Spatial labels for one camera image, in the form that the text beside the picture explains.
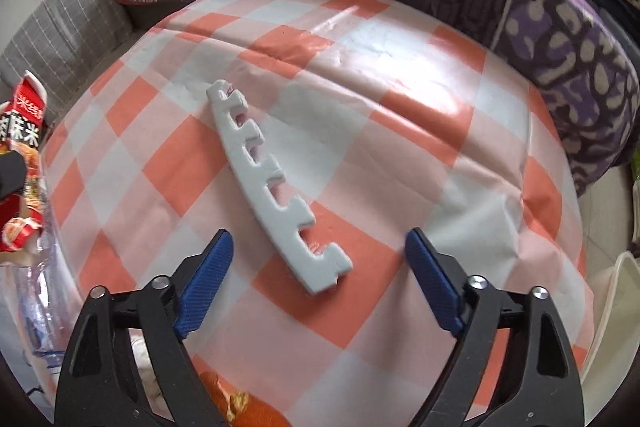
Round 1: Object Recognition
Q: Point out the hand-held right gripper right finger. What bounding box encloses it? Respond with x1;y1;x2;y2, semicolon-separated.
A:
404;228;586;427

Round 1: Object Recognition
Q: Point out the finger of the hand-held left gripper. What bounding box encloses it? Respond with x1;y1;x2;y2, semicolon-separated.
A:
0;152;27;200

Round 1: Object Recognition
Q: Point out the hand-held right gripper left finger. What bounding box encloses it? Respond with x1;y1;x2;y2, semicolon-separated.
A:
54;229;235;427

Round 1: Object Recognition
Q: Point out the red snack packet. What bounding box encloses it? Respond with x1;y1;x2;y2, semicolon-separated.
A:
0;72;51;254

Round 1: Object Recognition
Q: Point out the white foam strip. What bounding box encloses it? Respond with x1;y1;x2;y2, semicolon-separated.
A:
206;79;353;297

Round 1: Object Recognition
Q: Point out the white plastic bin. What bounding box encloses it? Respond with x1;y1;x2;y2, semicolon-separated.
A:
582;252;640;427

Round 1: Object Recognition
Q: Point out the orange snack packet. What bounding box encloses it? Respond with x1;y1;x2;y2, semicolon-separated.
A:
197;369;292;427

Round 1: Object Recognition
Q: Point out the clear plastic bag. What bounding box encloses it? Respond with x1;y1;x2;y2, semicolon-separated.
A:
5;232;76;370

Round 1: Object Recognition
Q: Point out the orange white checkered tablecloth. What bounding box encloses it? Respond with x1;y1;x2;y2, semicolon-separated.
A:
40;0;596;427

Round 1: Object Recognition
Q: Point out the grey checked cushion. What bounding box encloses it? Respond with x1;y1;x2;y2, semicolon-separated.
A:
0;0;133;108

